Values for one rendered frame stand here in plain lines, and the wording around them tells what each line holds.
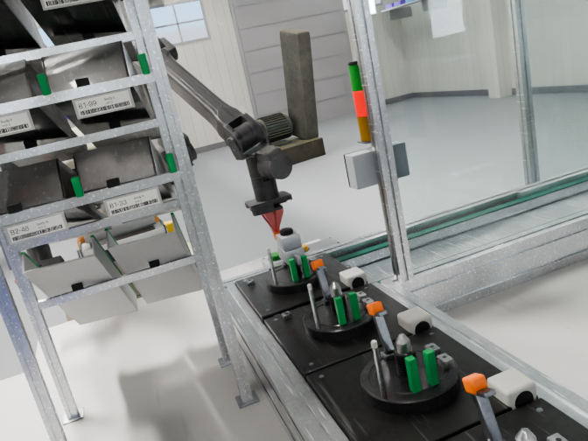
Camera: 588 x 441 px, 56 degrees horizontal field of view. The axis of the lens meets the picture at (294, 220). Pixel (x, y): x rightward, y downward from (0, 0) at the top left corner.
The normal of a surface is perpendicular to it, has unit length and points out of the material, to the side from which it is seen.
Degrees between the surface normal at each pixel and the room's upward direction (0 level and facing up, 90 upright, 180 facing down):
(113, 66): 65
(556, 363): 0
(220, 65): 90
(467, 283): 90
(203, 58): 90
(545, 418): 0
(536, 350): 0
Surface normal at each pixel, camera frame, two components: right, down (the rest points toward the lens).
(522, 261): 0.32, 0.20
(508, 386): -0.21, -0.94
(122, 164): 0.05, -0.18
